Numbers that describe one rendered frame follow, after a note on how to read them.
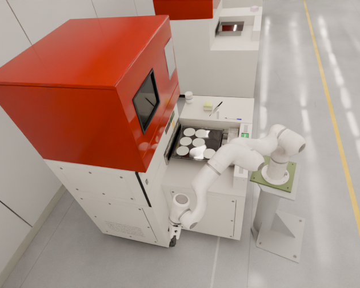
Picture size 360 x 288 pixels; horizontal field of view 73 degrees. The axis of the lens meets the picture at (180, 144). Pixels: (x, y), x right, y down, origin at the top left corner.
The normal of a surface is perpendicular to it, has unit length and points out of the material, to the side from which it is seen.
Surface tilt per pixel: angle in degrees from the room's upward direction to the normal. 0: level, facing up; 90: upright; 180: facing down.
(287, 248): 0
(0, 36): 90
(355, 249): 0
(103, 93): 90
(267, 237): 0
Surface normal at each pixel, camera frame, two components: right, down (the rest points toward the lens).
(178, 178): -0.12, -0.69
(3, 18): 0.96, 0.10
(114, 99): -0.25, 0.72
